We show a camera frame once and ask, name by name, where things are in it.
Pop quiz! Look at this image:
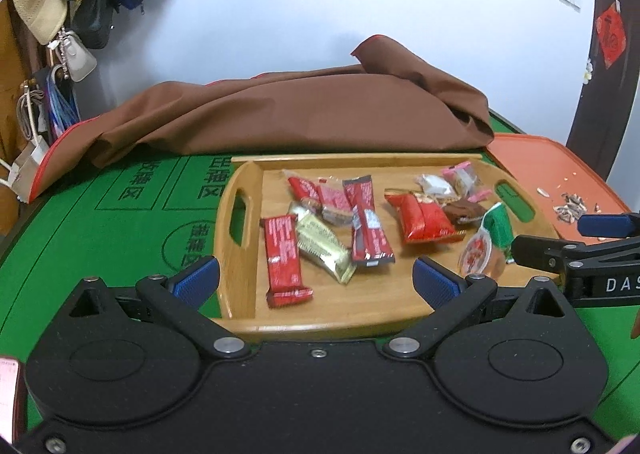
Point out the jelly cup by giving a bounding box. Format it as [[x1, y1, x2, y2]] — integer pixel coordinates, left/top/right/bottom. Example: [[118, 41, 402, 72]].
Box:
[[459, 227, 506, 281]]

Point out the red pistachio packet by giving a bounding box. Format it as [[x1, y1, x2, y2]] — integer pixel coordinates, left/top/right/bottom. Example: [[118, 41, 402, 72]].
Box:
[[384, 189, 465, 245]]

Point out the brown chocolate cake packet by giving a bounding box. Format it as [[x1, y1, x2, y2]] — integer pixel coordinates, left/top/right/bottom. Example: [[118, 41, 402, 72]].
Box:
[[442, 199, 486, 226]]

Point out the green snack packet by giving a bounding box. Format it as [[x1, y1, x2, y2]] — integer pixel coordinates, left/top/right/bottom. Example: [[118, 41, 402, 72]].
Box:
[[482, 203, 514, 263]]

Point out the long red snack stick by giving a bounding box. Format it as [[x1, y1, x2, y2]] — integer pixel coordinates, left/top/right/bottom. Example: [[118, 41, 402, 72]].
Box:
[[343, 175, 395, 267]]

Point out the red snack bar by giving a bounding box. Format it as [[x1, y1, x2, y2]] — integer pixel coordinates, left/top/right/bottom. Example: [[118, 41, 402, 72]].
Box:
[[260, 214, 314, 309]]

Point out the white gold snack packet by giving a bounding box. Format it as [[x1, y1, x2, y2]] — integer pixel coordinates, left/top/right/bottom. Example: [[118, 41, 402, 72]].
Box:
[[416, 174, 459, 203]]

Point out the pink cake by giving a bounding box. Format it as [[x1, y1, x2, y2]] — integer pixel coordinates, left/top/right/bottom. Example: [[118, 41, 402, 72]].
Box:
[[442, 160, 491, 203]]

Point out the clear pastry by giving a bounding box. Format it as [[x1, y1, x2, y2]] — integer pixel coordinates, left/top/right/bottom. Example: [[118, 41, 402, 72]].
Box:
[[317, 177, 352, 226]]

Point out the small red snack packet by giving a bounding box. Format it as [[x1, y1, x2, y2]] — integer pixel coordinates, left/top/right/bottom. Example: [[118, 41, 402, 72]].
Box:
[[283, 170, 322, 213]]

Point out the pile of sunflower seeds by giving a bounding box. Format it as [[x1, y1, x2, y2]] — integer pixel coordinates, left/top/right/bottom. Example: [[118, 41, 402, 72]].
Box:
[[533, 170, 602, 225]]

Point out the orange plastic tray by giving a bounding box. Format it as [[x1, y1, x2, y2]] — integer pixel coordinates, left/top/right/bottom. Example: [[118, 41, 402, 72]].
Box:
[[487, 133, 629, 240]]

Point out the wooden serving tray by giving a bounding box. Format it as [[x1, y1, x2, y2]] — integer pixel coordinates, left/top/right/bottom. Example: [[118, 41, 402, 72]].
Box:
[[211, 153, 562, 340]]

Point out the red smartphone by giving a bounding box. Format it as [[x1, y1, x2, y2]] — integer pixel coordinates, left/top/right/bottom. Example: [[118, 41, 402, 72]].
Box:
[[0, 356, 26, 443]]

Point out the white tote bag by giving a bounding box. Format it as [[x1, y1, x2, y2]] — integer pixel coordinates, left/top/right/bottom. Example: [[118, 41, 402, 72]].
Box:
[[1, 80, 49, 203]]

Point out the red paper decoration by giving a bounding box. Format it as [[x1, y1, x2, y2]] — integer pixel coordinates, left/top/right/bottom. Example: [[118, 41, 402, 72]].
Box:
[[596, 0, 627, 69]]

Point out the brown cloth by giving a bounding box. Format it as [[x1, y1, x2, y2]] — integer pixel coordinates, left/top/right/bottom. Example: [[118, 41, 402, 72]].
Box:
[[28, 34, 494, 200]]

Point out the white small handbag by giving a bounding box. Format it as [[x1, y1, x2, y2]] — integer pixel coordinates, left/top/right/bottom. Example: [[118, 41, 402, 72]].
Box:
[[48, 29, 98, 83]]

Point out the brown hanging coat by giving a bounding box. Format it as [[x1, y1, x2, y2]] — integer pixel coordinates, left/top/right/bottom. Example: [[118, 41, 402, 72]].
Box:
[[1, 0, 43, 238]]

